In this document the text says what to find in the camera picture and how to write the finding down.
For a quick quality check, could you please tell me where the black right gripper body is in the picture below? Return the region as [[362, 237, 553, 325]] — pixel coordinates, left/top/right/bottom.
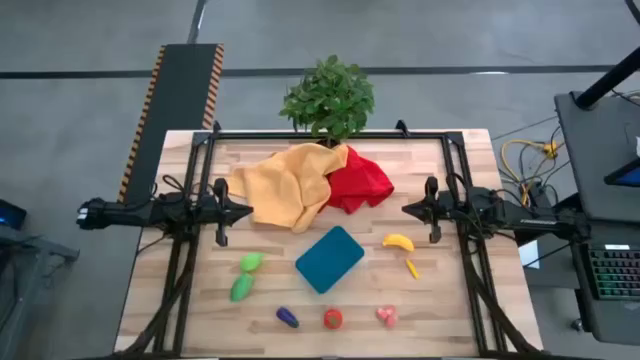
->
[[424, 176, 459, 245]]

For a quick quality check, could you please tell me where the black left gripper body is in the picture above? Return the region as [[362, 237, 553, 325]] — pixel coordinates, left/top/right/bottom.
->
[[198, 177, 232, 247]]

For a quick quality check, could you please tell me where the yellow toy banana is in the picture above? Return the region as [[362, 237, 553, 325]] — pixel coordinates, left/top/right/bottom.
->
[[382, 233, 416, 253]]

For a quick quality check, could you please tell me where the round green toy produce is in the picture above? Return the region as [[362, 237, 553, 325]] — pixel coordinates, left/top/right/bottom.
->
[[239, 251, 265, 274]]

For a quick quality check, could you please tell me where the red toy tomato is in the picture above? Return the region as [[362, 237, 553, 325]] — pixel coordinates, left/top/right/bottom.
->
[[322, 307, 345, 331]]

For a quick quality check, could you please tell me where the elongated green toy produce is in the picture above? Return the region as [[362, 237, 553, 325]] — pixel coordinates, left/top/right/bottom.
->
[[229, 272, 256, 303]]

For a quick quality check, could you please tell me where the yellow-orange cloth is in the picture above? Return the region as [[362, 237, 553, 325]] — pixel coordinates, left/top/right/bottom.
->
[[225, 142, 350, 235]]

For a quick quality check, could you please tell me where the red cloth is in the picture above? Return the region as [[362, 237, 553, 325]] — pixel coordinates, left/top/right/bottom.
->
[[319, 145, 395, 215]]

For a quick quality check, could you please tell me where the teal rectangular plate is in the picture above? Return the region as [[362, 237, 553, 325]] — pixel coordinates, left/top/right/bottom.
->
[[294, 225, 366, 295]]

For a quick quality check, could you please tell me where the white paper sheet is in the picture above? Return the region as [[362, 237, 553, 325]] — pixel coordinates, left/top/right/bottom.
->
[[518, 239, 541, 270]]

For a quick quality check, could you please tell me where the purple toy eggplant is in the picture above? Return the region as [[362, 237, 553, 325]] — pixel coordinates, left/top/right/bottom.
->
[[275, 306, 301, 330]]

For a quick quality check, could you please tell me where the black ramp with hazard stripes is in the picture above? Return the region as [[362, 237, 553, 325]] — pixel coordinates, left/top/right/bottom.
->
[[117, 43, 225, 204]]

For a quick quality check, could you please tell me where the green potted plant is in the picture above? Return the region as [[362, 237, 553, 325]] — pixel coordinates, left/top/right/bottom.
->
[[278, 53, 376, 149]]

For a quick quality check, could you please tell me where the grey desk top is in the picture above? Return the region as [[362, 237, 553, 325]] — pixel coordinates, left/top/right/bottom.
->
[[553, 91, 640, 224]]

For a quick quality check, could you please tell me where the backlit black keyboard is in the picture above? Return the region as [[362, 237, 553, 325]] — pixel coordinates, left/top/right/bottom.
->
[[588, 244, 640, 301]]

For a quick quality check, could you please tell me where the grey metal stand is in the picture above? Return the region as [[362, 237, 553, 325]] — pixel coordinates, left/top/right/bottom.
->
[[0, 224, 80, 360]]

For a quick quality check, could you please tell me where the tablet with blue screen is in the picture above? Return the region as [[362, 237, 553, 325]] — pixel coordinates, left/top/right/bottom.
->
[[603, 158, 640, 189]]

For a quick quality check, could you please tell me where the grey desk with keyboard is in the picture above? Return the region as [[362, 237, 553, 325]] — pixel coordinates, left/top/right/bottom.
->
[[569, 219, 640, 347]]

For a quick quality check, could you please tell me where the black device with blue light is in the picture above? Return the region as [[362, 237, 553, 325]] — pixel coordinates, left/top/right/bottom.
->
[[0, 198, 28, 231]]

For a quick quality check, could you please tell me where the black pole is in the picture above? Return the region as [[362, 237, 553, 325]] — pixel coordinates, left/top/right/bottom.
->
[[573, 47, 640, 110]]

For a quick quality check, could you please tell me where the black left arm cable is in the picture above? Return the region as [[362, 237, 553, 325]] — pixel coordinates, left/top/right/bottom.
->
[[160, 173, 202, 201]]

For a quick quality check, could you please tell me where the black metal rig frame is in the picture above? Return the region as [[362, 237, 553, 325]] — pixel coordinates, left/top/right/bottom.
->
[[113, 119, 539, 360]]

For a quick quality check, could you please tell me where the yellow cable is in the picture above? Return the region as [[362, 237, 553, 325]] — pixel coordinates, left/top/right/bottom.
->
[[500, 138, 560, 209]]

